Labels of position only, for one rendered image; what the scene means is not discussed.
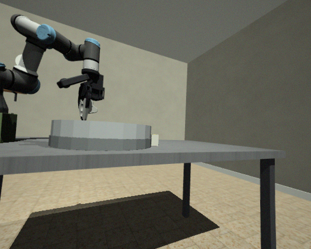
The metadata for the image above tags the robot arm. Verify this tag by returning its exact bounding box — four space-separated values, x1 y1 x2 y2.
0 14 100 113

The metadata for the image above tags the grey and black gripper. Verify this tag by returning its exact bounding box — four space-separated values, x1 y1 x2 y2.
78 68 105 120

